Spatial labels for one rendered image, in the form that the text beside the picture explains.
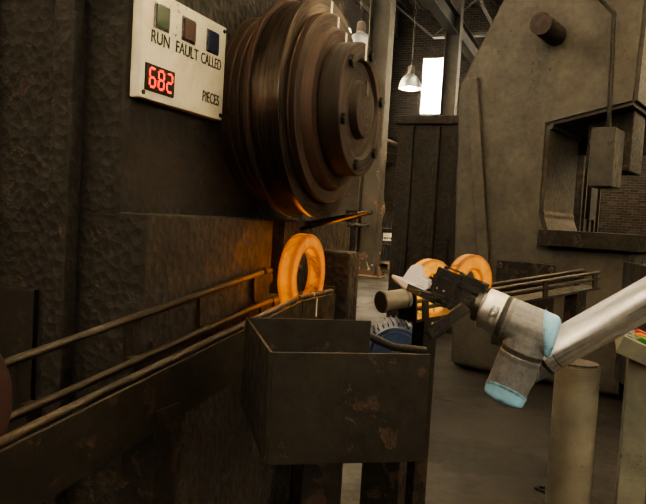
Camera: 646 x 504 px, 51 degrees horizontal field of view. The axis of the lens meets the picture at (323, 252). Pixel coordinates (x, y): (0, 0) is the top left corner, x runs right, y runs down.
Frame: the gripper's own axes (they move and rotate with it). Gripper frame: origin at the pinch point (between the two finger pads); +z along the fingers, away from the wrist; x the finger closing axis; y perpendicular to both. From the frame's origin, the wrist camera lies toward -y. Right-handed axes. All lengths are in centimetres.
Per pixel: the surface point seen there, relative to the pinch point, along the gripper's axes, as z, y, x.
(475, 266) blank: -8.5, 4.9, -48.8
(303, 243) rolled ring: 17.8, 2.6, 17.0
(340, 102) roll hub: 16.4, 32.7, 26.2
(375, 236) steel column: 258, -86, -823
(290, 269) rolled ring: 16.6, -2.8, 22.0
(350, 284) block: 12.6, -6.6, -8.0
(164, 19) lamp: 39, 35, 55
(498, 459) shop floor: -34, -67, -113
